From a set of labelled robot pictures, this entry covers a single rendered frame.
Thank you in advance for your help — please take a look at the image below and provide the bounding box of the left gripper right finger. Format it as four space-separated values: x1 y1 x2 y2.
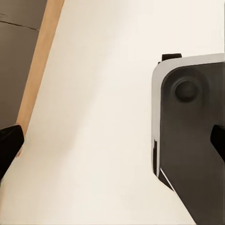
210 125 225 162

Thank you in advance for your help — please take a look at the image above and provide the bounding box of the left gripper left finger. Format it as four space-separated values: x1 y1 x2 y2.
0 125 24 181

